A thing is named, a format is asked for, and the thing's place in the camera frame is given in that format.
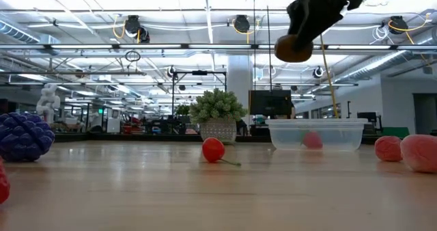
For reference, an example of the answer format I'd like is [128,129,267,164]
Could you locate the brown toy kiwi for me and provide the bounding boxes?
[274,34,314,64]

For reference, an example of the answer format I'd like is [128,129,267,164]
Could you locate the red toy strawberry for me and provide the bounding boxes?
[0,155,11,205]
[302,131,324,150]

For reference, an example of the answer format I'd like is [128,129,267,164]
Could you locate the dark pink toy lychee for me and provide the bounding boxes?
[374,135,404,163]

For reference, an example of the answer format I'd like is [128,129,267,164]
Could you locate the red toy cherry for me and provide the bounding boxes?
[201,137,242,167]

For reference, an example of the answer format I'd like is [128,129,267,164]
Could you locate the light pink toy lychee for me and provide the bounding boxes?
[399,134,437,174]

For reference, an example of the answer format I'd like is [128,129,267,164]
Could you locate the purple toy grapes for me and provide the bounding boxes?
[0,111,56,163]

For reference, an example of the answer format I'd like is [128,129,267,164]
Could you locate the clear plastic tupperware container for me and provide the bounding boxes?
[265,118,369,152]

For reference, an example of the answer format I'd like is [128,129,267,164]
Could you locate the black monitor screen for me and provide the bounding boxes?
[248,90,293,118]

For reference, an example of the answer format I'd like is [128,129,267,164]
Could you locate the green potted succulent plant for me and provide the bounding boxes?
[188,88,249,144]

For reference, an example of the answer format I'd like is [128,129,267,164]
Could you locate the green box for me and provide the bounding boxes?
[381,126,410,139]

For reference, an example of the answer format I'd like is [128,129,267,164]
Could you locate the yellow cable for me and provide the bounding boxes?
[319,32,341,120]

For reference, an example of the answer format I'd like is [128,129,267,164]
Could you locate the black rig frame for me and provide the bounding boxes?
[171,70,228,118]

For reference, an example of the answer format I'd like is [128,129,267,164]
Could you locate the black metal table frame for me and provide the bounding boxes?
[54,132,437,145]

